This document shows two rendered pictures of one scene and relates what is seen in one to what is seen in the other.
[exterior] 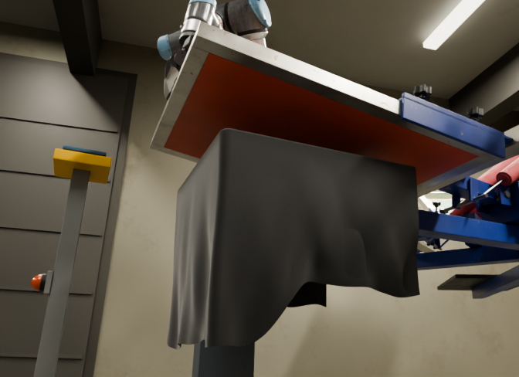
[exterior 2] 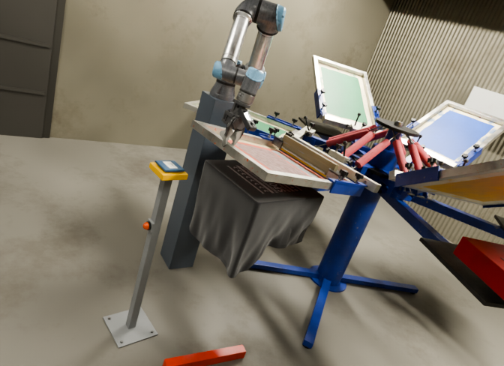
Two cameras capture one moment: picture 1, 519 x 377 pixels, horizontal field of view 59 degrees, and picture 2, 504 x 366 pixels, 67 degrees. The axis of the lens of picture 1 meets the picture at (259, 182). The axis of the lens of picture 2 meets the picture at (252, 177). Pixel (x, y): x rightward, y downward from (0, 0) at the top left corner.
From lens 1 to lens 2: 1.47 m
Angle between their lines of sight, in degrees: 48
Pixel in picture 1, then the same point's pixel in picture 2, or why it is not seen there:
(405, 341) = (263, 109)
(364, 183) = (301, 210)
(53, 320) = (153, 241)
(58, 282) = (156, 226)
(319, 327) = not seen: hidden behind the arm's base
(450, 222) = not seen: hidden behind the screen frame
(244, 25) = (265, 28)
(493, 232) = not seen: hidden behind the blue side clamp
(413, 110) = (335, 188)
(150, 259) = (98, 24)
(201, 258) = (226, 232)
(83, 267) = (40, 22)
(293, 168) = (277, 212)
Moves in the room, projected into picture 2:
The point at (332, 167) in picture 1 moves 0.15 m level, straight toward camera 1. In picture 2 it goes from (292, 207) to (301, 223)
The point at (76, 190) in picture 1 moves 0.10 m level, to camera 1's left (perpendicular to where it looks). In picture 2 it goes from (166, 186) to (144, 183)
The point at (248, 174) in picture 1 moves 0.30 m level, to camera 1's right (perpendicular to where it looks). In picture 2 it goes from (261, 220) to (315, 226)
